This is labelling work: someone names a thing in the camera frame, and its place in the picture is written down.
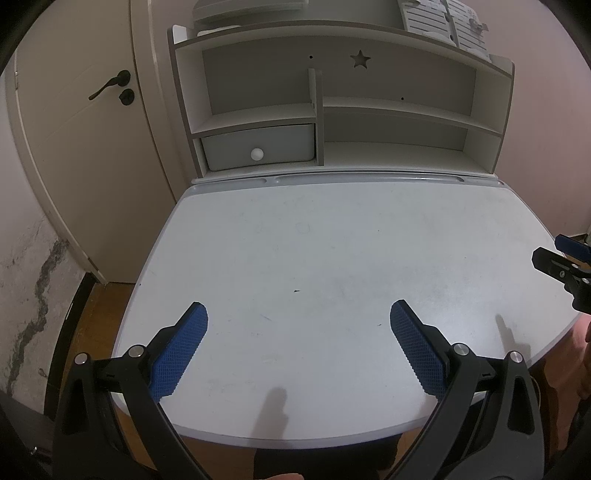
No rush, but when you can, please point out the white desk shelf unit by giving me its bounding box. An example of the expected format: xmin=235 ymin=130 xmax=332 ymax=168
xmin=167 ymin=23 xmax=515 ymax=181

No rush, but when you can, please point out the grey drawer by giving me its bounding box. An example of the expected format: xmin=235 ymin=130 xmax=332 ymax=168
xmin=201 ymin=122 xmax=317 ymax=171

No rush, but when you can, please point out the white door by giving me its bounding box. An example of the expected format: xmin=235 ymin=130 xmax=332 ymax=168
xmin=4 ymin=0 xmax=195 ymax=284

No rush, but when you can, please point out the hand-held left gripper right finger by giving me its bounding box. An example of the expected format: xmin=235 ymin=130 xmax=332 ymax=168
xmin=390 ymin=300 xmax=543 ymax=480

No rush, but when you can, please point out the dark furniture piece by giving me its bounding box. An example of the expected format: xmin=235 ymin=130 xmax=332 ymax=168
xmin=0 ymin=391 xmax=58 ymax=480

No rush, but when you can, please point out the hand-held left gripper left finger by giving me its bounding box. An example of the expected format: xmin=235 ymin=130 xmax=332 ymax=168
xmin=53 ymin=301 xmax=208 ymax=480

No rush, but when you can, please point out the black door handle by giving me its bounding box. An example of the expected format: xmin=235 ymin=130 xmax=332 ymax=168
xmin=89 ymin=70 xmax=131 ymax=101

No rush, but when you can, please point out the pink blanket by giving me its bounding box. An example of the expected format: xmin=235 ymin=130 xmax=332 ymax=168
xmin=531 ymin=318 xmax=591 ymax=453

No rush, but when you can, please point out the grey slatted book stand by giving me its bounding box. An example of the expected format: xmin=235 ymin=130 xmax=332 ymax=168
xmin=397 ymin=0 xmax=492 ymax=63

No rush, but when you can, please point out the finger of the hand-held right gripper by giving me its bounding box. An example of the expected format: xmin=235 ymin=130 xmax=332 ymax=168
xmin=531 ymin=247 xmax=591 ymax=291
xmin=554 ymin=234 xmax=591 ymax=261

